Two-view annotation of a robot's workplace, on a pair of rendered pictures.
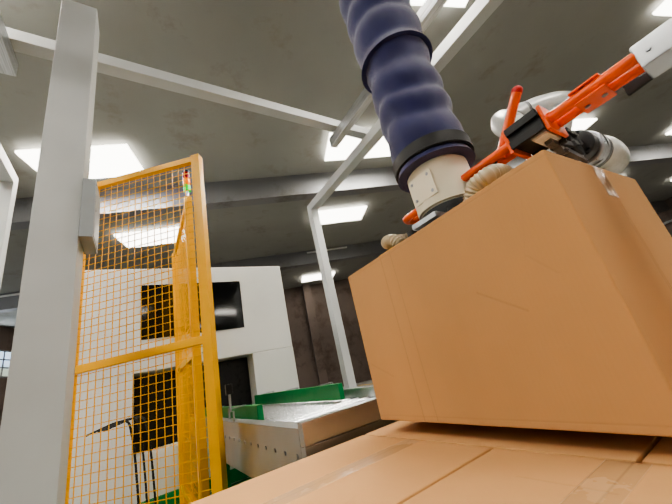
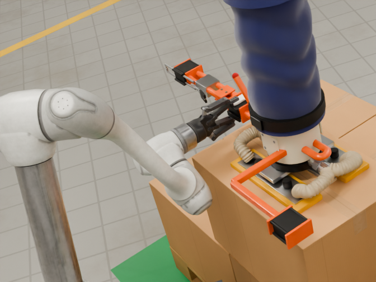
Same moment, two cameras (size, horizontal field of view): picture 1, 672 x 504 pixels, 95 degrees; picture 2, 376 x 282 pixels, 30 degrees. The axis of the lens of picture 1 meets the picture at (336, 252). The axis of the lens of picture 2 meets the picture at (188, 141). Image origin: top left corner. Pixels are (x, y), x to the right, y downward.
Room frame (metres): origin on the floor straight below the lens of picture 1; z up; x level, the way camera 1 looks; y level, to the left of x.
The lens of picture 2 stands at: (2.51, -0.32, 2.41)
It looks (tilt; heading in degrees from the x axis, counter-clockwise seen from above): 36 degrees down; 191
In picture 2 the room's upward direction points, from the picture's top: 16 degrees counter-clockwise
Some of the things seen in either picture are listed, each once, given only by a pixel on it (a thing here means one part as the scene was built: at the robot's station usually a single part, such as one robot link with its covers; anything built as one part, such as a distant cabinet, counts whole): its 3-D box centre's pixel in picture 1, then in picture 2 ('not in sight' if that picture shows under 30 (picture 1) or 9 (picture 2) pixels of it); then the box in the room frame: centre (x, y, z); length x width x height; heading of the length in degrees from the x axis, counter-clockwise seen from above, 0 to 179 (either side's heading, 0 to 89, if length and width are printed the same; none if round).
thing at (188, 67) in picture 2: not in sight; (189, 71); (0.28, -0.67, 1.09); 0.08 x 0.07 x 0.05; 35
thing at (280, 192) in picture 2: not in sight; (273, 176); (0.83, -0.41, 1.00); 0.34 x 0.10 x 0.05; 35
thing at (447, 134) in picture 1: (432, 162); (286, 105); (0.78, -0.33, 1.22); 0.23 x 0.23 x 0.04
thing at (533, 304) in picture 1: (496, 310); (300, 213); (0.78, -0.35, 0.77); 0.60 x 0.40 x 0.40; 33
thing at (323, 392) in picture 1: (292, 395); not in sight; (2.54, 0.57, 0.60); 1.60 x 0.11 x 0.09; 35
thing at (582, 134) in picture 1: (573, 144); (202, 127); (0.65, -0.61, 1.10); 0.09 x 0.07 x 0.08; 125
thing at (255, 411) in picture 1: (218, 414); not in sight; (2.23, 1.01, 0.60); 1.60 x 0.11 x 0.09; 35
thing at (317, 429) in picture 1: (396, 401); not in sight; (1.14, -0.08, 0.58); 0.70 x 0.03 x 0.06; 125
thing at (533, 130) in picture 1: (533, 134); (243, 106); (0.57, -0.47, 1.10); 0.10 x 0.08 x 0.06; 125
